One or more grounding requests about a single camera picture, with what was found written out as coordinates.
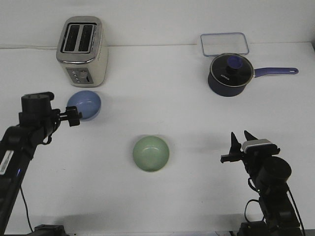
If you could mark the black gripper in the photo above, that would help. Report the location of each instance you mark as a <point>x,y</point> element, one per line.
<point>37,112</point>
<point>250,159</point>

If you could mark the blue bowl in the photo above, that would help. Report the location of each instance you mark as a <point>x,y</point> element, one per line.
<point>87,102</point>

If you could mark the green bowl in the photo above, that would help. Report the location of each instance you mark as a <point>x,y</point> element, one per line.
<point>150,153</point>

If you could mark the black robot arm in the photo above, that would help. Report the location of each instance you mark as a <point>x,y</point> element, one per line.
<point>17,149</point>
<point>268,175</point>

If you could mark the silver two-slot toaster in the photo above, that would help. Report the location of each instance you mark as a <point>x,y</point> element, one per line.
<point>82,51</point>

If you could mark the dark blue saucepan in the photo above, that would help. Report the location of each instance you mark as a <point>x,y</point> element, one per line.
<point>227,90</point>

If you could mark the glass pot lid blue knob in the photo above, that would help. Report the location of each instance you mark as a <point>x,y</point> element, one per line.
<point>232,70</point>

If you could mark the clear plastic container lid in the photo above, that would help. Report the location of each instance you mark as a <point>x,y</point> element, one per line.
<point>214,44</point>

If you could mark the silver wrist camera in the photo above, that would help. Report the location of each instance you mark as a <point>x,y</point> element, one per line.
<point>261,146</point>

